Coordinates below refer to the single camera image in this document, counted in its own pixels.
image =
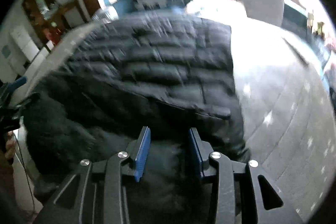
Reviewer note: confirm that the dark flat bar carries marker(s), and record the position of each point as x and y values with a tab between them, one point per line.
295	50

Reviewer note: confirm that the wooden display cabinet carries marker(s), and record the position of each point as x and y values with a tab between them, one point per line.
39	6

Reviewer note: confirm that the dark wooden table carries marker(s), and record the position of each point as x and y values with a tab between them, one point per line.
71	11

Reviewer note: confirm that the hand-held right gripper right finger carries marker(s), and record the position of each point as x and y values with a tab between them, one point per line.
196	151

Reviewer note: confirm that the red stool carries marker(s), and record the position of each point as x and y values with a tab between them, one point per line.
50	34

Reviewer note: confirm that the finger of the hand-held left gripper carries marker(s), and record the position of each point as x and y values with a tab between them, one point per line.
27	101
16	84

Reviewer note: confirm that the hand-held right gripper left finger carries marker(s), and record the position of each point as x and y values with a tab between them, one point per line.
141	154

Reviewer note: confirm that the white small cabinet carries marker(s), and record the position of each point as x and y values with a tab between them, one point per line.
25	45

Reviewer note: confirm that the person's left hand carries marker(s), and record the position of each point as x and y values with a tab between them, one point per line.
10	145

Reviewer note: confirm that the black down jacket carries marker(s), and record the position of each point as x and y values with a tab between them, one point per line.
147	69

